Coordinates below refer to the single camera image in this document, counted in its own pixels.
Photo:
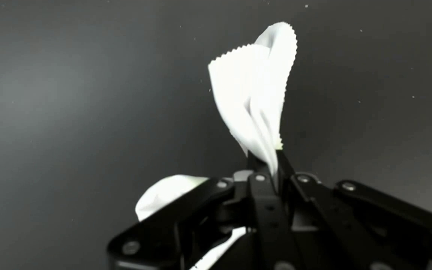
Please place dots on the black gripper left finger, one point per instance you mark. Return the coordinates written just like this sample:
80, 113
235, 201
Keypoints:
250, 216

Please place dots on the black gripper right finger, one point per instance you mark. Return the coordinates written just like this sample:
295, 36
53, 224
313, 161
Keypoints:
370, 230

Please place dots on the white cloth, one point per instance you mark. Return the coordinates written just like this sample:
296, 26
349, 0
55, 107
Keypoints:
250, 86

